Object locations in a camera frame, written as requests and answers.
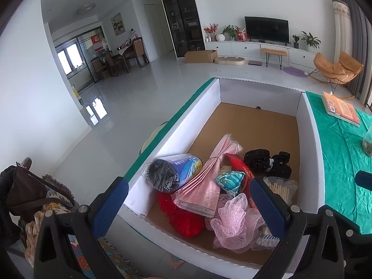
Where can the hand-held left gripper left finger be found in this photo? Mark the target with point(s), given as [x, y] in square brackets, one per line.
[112, 206]

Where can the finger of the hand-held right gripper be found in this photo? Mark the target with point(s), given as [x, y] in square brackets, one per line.
[359, 235]
[364, 178]

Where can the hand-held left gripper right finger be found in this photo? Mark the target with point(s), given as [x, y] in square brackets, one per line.
[267, 206]

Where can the pink bath pouf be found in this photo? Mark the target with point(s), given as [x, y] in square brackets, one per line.
[232, 223]

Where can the black hair scrunchie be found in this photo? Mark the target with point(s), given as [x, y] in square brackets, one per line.
[281, 164]

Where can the teal patterned cloth pouch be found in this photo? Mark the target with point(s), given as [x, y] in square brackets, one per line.
[229, 181]

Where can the red gold-printed packet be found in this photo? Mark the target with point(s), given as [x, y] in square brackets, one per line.
[239, 164]

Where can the pink plastic bag pack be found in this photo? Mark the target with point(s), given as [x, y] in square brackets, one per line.
[203, 191]

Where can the red yarn ball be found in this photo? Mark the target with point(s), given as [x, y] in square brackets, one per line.
[180, 218]

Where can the blue trash bag roll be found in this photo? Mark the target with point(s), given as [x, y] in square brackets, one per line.
[174, 171]

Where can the white cardboard box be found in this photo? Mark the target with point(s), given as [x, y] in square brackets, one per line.
[261, 128]

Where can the clear jar with black lid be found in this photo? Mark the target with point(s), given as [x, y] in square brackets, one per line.
[367, 145]

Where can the patterned fringed cloth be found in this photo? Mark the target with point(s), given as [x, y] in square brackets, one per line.
[55, 206]

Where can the orange book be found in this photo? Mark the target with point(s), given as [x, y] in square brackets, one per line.
[341, 109]

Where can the brown leather bag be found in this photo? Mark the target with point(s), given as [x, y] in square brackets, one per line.
[23, 191]

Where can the orange rocking chair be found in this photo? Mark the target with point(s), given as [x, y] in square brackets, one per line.
[337, 68]

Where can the purple round floor mat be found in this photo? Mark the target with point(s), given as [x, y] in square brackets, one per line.
[295, 72]

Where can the wooden dining chair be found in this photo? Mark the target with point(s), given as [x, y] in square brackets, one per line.
[139, 51]
[98, 66]

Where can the grey curtain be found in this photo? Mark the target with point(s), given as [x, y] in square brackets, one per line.
[360, 35]

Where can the grey flat pad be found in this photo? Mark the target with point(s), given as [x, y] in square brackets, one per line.
[255, 62]

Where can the large green potted plant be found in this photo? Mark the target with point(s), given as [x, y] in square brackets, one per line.
[311, 39]

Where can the beige oval cat scratcher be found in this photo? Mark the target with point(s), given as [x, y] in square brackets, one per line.
[230, 61]

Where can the covered standing air conditioner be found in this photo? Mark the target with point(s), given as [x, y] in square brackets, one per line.
[341, 29]

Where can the wooden dining table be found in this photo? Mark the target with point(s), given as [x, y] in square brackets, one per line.
[122, 55]

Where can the small green potted plant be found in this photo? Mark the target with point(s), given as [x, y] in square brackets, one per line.
[296, 41]

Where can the wooden bench with black legs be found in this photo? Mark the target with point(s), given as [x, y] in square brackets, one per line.
[273, 52]

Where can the white television cabinet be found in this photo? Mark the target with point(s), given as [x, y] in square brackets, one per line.
[247, 49]

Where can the brown cardboard box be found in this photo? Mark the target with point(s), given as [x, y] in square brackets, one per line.
[200, 56]

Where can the red paper door decoration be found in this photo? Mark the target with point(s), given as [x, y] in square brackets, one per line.
[97, 41]

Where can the clear water bottle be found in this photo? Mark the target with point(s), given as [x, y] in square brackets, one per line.
[134, 36]

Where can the red gift bag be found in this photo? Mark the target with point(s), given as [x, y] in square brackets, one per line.
[241, 36]

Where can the white round vase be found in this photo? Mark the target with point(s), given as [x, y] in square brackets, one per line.
[220, 37]

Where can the black television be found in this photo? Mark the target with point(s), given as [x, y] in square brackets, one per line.
[267, 30]

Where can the green plant with red blooms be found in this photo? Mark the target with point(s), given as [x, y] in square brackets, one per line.
[231, 31]

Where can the red flower arrangement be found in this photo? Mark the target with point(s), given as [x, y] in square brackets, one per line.
[210, 30]

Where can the round ceiling lamp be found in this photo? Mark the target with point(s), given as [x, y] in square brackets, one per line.
[86, 8]

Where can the black display cabinet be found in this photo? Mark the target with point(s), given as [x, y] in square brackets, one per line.
[181, 17]

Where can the framed wall painting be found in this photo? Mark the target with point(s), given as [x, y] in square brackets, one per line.
[117, 24]

